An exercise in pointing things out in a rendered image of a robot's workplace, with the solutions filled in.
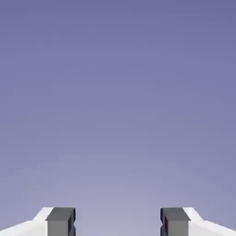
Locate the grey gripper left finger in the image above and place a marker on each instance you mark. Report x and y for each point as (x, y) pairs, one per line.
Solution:
(57, 223)

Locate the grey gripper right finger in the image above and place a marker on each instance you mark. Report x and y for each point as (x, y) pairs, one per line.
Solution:
(178, 223)

